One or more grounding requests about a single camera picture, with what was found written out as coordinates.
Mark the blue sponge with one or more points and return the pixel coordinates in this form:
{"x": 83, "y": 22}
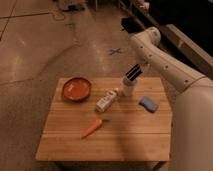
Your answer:
{"x": 149, "y": 104}

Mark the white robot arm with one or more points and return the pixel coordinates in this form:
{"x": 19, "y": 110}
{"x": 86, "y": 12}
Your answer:
{"x": 192, "y": 121}

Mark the orange ceramic bowl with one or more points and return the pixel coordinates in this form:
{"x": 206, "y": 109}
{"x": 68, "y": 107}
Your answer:
{"x": 76, "y": 89}

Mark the white ceramic cup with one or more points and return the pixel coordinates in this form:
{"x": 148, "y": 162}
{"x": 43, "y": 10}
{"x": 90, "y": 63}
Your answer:
{"x": 128, "y": 86}

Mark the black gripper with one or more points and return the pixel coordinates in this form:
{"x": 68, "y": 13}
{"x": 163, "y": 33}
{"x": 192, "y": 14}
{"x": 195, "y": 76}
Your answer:
{"x": 130, "y": 25}

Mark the wooden table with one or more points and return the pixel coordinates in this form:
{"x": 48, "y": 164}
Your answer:
{"x": 128, "y": 133}

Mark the white plastic bottle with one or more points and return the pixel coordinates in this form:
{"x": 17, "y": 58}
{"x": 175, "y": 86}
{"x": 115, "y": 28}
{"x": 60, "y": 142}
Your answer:
{"x": 105, "y": 102}

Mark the black whiteboard eraser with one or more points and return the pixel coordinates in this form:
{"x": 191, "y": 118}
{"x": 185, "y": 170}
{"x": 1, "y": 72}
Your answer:
{"x": 134, "y": 72}

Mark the dark shelf unit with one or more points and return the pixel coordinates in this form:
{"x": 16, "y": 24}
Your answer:
{"x": 188, "y": 20}

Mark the orange carrot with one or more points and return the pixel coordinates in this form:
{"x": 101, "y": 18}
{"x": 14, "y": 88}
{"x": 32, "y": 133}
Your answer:
{"x": 92, "y": 128}

